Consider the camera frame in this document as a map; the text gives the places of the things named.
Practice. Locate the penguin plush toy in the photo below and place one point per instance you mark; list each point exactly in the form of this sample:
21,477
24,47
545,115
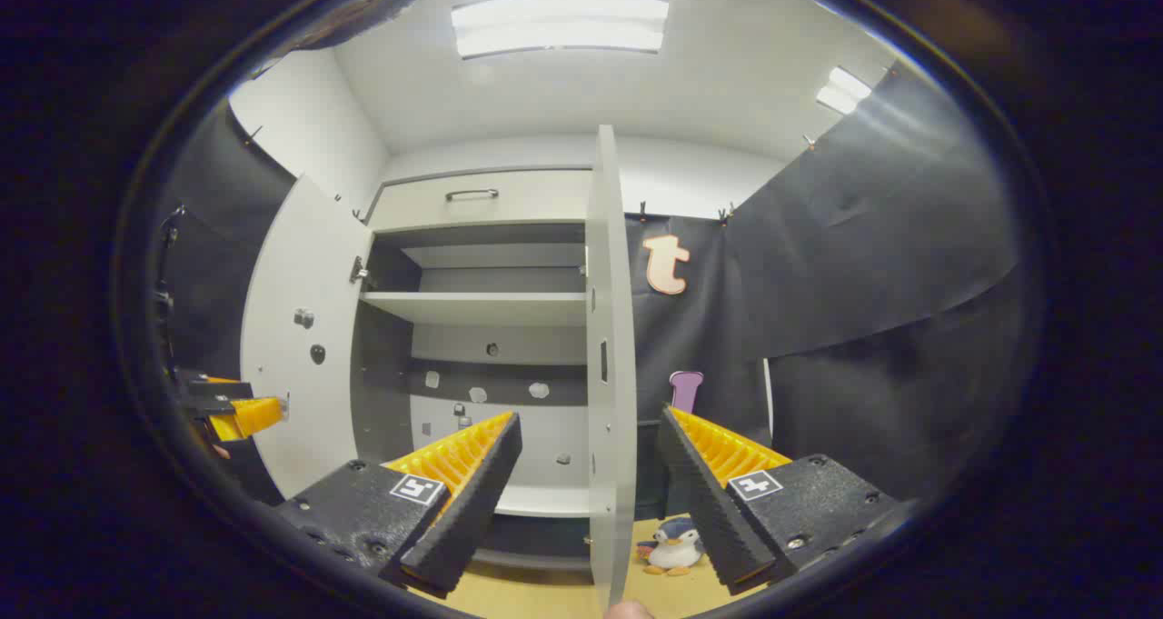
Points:
674,551

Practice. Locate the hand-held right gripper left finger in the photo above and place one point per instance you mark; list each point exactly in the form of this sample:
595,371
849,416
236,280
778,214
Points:
472,510

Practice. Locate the white cabinet drawer front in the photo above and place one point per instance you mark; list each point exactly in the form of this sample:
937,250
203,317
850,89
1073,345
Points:
527,199

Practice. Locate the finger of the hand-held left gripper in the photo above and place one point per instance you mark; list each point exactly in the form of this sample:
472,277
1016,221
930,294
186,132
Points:
250,416

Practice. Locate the white and grey cabinet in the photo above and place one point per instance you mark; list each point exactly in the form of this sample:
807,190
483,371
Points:
491,364

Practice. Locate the rectangular ceiling light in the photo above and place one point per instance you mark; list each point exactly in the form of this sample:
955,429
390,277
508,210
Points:
559,24
843,90

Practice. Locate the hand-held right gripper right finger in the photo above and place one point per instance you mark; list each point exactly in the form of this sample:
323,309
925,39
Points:
704,510

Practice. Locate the white cabinet door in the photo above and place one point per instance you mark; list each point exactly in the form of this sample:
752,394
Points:
300,374
613,310

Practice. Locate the black backdrop cloth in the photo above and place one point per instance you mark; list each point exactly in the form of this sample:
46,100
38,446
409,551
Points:
863,237

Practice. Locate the white cabinet shelf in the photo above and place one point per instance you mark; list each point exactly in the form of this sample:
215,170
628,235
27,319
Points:
545,503
482,307

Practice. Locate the metal door hinge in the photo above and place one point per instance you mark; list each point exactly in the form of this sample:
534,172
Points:
360,272

